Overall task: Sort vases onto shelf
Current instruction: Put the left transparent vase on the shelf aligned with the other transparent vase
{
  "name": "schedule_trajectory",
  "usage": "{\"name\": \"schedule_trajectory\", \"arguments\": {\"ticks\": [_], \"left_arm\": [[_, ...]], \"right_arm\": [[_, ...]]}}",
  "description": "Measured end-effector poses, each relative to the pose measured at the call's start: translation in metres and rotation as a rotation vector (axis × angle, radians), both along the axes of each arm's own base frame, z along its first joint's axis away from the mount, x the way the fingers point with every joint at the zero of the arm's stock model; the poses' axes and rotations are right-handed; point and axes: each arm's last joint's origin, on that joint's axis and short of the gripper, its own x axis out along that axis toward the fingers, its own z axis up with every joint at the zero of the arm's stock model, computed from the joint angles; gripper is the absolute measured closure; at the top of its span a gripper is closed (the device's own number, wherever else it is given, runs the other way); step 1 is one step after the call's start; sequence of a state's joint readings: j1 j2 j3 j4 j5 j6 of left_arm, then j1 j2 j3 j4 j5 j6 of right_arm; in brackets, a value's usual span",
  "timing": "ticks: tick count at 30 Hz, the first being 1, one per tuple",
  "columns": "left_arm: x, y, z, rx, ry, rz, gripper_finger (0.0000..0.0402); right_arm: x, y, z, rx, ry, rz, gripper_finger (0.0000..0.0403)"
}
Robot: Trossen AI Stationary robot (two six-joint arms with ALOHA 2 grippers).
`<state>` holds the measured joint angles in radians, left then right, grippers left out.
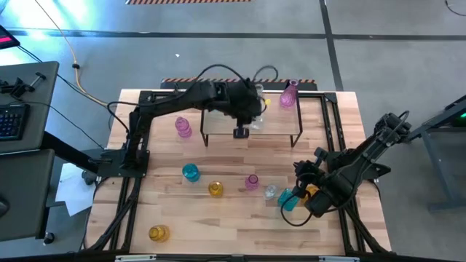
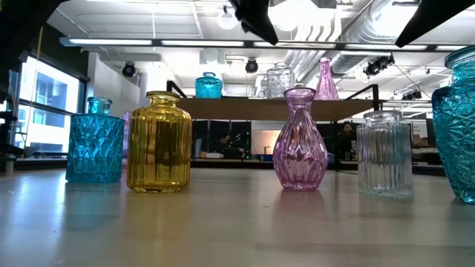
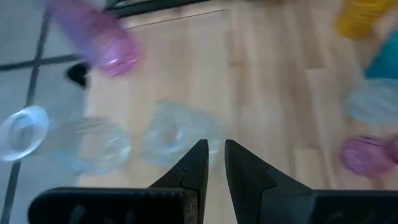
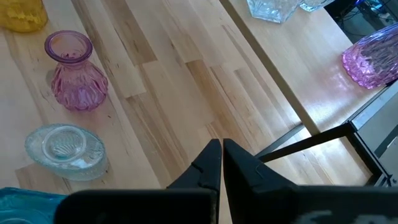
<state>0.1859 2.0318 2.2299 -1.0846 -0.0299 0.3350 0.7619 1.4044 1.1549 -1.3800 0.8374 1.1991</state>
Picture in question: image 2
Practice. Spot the yellow ribbed glass vase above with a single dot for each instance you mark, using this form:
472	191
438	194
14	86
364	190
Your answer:
159	148

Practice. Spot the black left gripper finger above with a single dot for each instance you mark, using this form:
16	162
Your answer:
256	18

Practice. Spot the small teal glass jar vase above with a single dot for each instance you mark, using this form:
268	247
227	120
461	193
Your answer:
208	86

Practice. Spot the teal diamond-pattern glass vase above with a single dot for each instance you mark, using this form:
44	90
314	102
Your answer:
94	148

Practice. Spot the wooden shelf with black frame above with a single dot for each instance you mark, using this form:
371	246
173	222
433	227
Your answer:
259	109

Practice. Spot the black equipment stand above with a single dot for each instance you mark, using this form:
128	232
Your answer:
7	150

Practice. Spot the slender pink glass vase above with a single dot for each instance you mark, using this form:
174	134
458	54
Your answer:
326	87

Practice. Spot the person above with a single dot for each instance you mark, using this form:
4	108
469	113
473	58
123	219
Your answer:
347	137
224	142

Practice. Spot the pink bulbous glass vase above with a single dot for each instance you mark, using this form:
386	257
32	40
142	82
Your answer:
300	148

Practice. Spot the clear ribbed glass vase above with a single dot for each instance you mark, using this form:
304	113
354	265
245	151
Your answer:
384	159

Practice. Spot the large office window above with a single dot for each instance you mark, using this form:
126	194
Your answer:
48	107

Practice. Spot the small black track lights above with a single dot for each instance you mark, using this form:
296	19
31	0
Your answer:
412	95

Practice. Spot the long ceiling light bar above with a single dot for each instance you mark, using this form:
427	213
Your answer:
111	42

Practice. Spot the black track light cluster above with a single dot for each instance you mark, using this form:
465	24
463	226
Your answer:
378	65

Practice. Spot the dark ceiling box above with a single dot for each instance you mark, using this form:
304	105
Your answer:
323	3

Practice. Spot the white globe pendant lamp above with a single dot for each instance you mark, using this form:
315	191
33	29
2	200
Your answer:
227	20

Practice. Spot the black aluminium table frame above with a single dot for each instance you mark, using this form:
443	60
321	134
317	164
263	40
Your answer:
230	164

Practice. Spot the black computer monitor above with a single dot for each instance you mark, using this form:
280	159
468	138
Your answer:
429	133

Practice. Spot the tall teal embossed glass vase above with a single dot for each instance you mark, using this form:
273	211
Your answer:
456	130

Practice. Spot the clear square glass vase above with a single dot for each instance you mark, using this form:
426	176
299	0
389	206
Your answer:
279	81

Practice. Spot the silver ceiling duct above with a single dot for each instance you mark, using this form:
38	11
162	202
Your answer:
375	22

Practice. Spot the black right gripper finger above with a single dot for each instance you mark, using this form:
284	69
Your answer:
434	15

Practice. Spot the black ceiling spotlight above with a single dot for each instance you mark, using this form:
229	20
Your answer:
251	66
128	69

